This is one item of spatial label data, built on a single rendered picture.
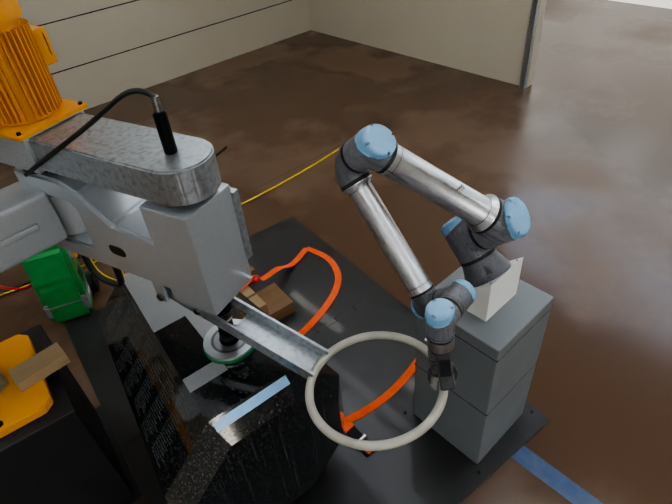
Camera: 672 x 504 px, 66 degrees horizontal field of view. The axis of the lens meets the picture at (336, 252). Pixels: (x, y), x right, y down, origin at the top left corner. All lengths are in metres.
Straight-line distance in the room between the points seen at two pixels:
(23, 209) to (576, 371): 2.75
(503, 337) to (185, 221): 1.25
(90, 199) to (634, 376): 2.79
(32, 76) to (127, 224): 0.55
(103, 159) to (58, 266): 2.02
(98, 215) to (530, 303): 1.68
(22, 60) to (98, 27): 5.03
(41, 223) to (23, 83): 0.50
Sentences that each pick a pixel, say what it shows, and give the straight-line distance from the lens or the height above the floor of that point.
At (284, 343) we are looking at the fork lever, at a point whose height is 0.94.
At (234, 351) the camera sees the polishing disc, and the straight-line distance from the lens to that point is 2.10.
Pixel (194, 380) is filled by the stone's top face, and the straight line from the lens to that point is 2.09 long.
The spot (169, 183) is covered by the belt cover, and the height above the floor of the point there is 1.66.
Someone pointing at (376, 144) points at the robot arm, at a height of 1.65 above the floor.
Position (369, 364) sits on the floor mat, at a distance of 3.04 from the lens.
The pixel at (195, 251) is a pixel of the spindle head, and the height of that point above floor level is 1.42.
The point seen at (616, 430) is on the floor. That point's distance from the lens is 3.04.
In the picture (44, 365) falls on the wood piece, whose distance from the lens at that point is 2.43.
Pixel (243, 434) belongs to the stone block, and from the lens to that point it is 2.00.
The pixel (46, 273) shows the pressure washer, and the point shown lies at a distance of 3.70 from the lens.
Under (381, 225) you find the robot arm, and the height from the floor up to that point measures 1.36.
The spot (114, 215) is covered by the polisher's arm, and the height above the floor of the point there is 1.42.
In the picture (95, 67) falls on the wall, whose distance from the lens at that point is 7.04.
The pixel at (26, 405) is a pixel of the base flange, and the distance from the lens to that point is 2.40.
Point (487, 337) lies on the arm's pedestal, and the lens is 2.10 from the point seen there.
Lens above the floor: 2.41
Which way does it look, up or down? 40 degrees down
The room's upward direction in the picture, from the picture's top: 6 degrees counter-clockwise
